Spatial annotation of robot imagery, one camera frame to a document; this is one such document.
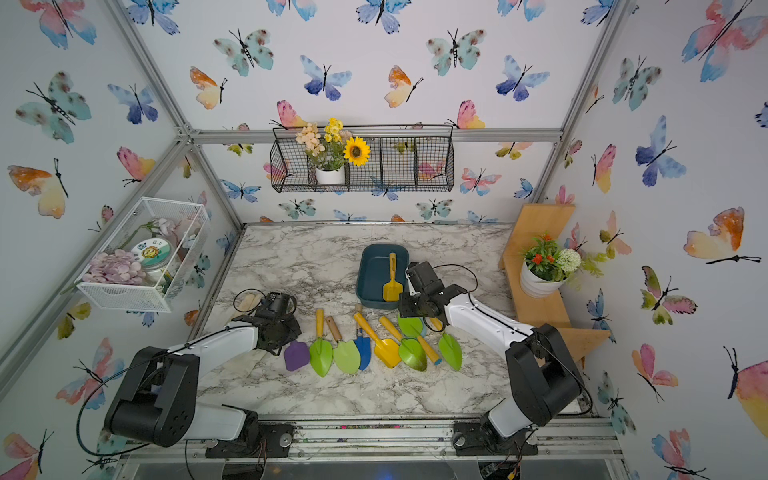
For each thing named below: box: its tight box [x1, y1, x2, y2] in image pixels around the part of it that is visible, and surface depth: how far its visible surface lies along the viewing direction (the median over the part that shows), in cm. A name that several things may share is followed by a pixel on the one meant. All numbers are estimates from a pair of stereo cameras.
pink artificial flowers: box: [82, 249, 147, 284], surface depth 61 cm
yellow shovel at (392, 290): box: [383, 252, 403, 302], surface depth 104 cm
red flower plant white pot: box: [519, 232, 607, 299], surface depth 84 cm
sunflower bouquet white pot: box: [295, 117, 371, 185], surface depth 86 cm
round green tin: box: [131, 237, 173, 269], surface depth 67 cm
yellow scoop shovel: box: [354, 312, 402, 369], surface depth 90 cm
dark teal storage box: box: [356, 243, 409, 310], surface depth 107 cm
